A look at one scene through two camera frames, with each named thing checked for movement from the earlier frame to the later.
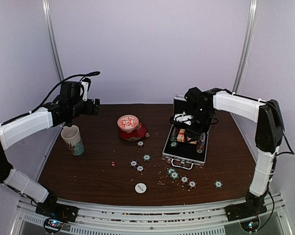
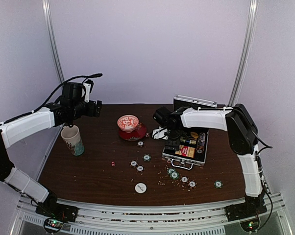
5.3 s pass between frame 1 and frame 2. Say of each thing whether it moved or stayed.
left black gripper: stayed
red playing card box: moved
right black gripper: moved
